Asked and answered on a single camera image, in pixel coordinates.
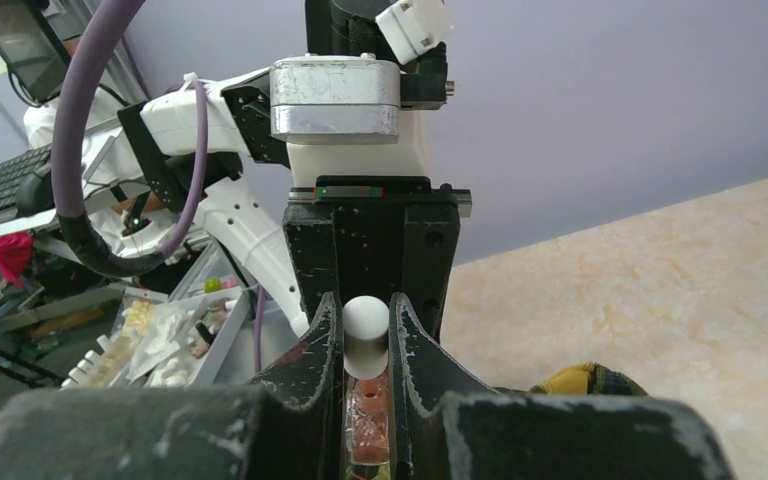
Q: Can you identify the yellow plaid shirt sleeve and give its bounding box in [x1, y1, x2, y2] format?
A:
[529, 363, 649, 397]

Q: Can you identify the nail polish bottle white cap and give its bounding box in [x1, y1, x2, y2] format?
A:
[344, 373, 391, 479]

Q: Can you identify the nail polish brush cap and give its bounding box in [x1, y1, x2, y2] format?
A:
[342, 296, 390, 380]

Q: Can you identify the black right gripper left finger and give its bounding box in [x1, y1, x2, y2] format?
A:
[0, 293, 343, 479]

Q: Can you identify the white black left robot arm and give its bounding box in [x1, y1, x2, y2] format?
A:
[119, 57, 471, 337]

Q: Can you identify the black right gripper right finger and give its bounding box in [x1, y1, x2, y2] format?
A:
[389, 293, 733, 479]

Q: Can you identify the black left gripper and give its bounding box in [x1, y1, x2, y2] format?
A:
[282, 176, 472, 341]

